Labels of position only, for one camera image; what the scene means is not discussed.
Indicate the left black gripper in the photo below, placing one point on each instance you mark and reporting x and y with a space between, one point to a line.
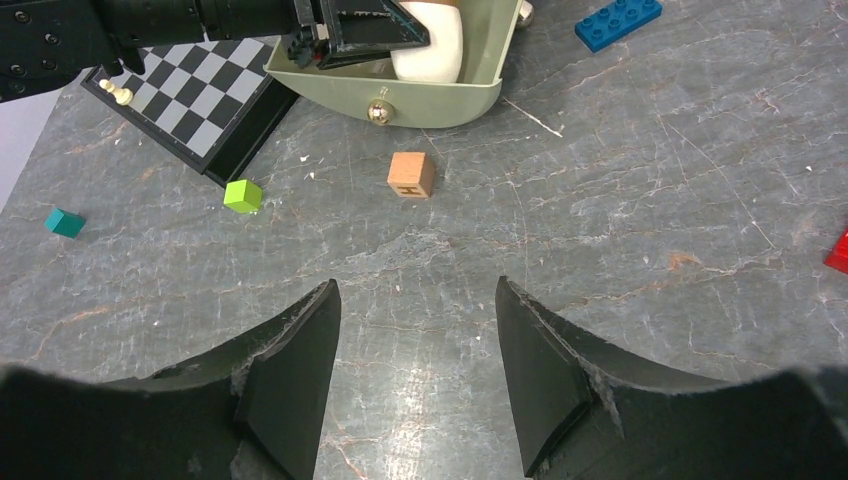
46 44

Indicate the red plastic toy piece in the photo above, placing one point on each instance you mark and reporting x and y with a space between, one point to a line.
837 258

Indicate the blue lego brick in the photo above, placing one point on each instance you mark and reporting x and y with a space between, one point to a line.
615 21

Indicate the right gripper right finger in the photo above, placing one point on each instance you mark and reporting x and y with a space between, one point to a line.
548 390

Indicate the white gold oval case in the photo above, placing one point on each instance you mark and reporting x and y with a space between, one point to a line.
441 60

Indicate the grey green bottom drawer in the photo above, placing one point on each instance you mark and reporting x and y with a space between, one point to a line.
488 28

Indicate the bottom drawer metal knob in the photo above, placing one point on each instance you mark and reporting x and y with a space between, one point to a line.
380 112

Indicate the small chess pawn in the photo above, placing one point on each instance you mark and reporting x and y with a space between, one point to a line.
123 96

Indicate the small wooden cube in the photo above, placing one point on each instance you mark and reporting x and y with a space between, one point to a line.
411 174

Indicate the small green cube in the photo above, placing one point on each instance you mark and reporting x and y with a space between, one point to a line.
243 196

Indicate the teal small cube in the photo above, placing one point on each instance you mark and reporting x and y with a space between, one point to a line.
64 223

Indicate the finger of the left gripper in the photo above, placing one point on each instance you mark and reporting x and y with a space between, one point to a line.
330 34

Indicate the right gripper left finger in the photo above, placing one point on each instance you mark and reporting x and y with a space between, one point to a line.
250 407

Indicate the black white checkerboard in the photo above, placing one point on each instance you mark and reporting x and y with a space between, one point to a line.
210 104

